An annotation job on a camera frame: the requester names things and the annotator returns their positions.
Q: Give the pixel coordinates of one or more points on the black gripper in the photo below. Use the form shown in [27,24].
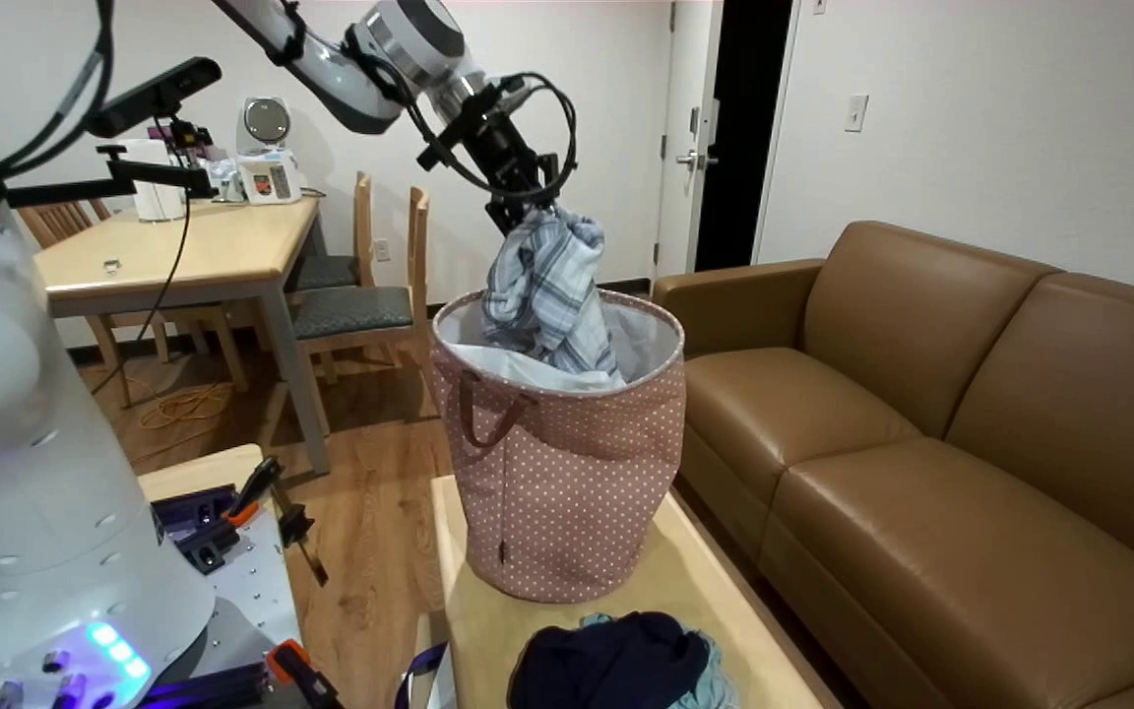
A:
[507,145]

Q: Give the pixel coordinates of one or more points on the white blue plaid cloth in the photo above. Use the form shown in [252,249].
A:
[548,299]

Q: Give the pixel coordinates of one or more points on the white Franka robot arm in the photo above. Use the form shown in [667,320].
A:
[19,526]

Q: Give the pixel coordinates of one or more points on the pink patterned laundry bag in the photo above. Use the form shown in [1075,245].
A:
[569,486]

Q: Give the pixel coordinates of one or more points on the white room door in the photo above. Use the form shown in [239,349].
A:
[688,81]

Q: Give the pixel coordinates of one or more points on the wooden chair grey seat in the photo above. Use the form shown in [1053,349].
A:
[353,314]
[323,275]

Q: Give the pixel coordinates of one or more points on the round table mirror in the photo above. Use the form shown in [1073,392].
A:
[264,125]

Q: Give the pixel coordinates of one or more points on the wooden dining table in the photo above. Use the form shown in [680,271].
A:
[225,241]

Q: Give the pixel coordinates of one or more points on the small white box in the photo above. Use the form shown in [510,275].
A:
[160,203]

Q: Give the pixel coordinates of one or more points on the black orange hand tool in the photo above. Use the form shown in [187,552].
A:
[252,494]

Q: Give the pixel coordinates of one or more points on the small black clamp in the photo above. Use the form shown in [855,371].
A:
[297,532]

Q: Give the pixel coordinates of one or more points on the dark navy cloth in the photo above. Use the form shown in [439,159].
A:
[613,665]

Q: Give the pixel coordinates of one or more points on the white perforated board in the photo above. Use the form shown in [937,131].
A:
[258,598]

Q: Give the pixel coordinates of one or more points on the light teal cloth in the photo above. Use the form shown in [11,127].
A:
[721,687]

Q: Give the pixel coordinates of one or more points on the brown leather sofa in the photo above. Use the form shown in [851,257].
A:
[962,498]

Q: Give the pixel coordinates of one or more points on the small photo frame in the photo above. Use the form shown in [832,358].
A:
[269,179]

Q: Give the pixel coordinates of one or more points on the white wall light switch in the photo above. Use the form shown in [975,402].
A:
[855,113]

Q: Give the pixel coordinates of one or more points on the black stereo camera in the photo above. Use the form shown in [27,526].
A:
[149,95]

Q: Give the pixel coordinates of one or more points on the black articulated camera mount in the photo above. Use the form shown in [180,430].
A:
[67,183]

